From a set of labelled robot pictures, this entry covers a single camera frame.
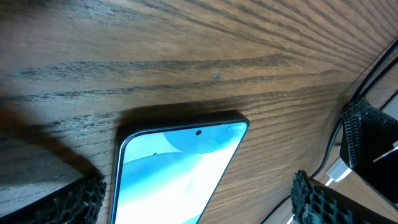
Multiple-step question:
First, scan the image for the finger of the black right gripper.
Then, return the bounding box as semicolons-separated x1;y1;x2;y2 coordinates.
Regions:
340;98;397;204

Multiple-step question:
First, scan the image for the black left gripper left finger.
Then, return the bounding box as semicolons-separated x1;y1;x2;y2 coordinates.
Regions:
1;175;106;224

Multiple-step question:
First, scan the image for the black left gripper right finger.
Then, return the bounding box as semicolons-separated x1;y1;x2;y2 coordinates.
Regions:
291;170;397;224

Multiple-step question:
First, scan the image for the black charger cable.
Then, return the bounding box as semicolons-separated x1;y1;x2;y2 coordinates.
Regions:
259;39;398;224

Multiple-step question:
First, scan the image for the blue smartphone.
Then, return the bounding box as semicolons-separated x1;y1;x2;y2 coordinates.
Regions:
108;111;250;223

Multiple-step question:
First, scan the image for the white power strip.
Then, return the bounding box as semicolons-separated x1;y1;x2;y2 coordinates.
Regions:
285;93;398;224

